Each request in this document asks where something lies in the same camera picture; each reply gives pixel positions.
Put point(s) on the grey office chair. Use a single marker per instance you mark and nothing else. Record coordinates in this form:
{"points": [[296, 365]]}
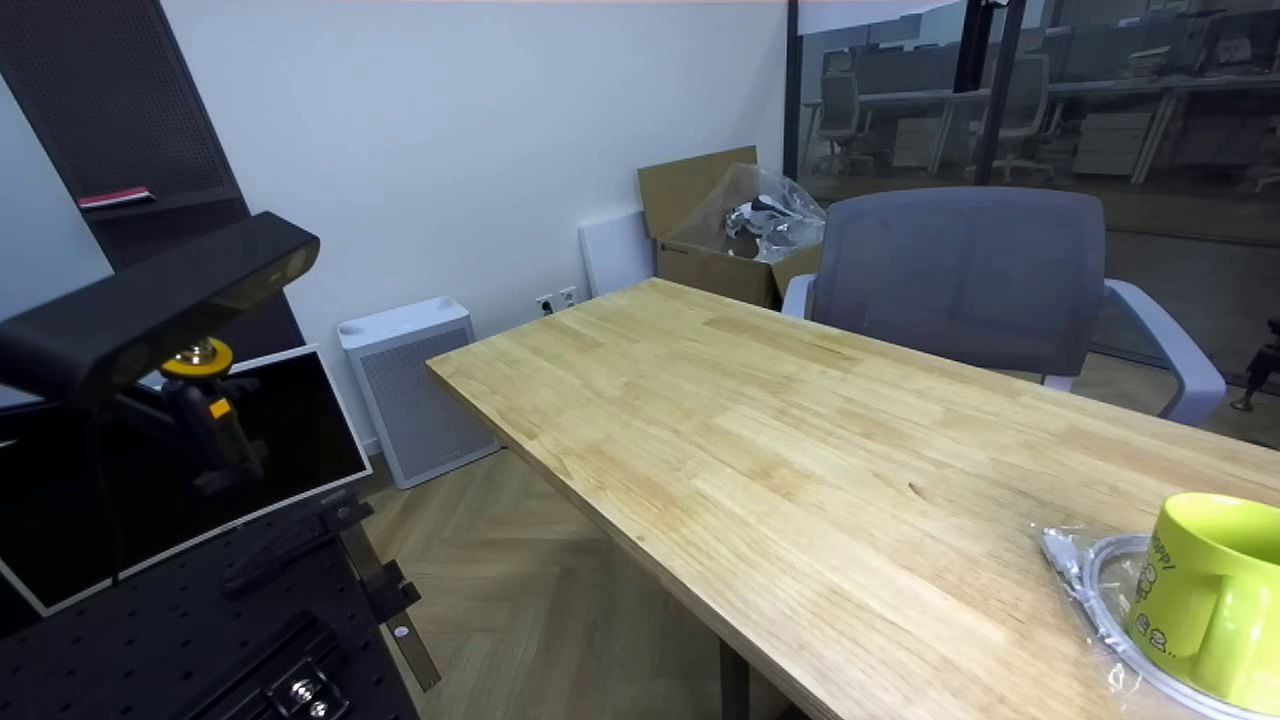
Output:
{"points": [[999, 277]]}

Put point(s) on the green mug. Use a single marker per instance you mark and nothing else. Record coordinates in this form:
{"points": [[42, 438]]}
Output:
{"points": [[1209, 599]]}

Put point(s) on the white air purifier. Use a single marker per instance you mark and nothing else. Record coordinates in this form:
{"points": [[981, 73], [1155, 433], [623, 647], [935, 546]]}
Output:
{"points": [[420, 426]]}

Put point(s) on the black framed panel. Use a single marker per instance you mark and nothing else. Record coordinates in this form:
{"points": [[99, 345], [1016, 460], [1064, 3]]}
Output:
{"points": [[77, 515]]}

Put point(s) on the black stereo camera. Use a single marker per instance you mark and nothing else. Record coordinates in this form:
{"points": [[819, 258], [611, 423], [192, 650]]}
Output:
{"points": [[108, 335]]}

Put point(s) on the white board against wall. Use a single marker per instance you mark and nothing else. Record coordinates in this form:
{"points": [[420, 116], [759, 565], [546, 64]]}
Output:
{"points": [[618, 251]]}

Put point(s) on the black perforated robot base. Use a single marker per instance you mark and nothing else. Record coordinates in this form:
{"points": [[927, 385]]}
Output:
{"points": [[291, 617]]}

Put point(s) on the cardboard box with plastic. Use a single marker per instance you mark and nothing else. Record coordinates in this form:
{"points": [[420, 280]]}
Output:
{"points": [[724, 225]]}

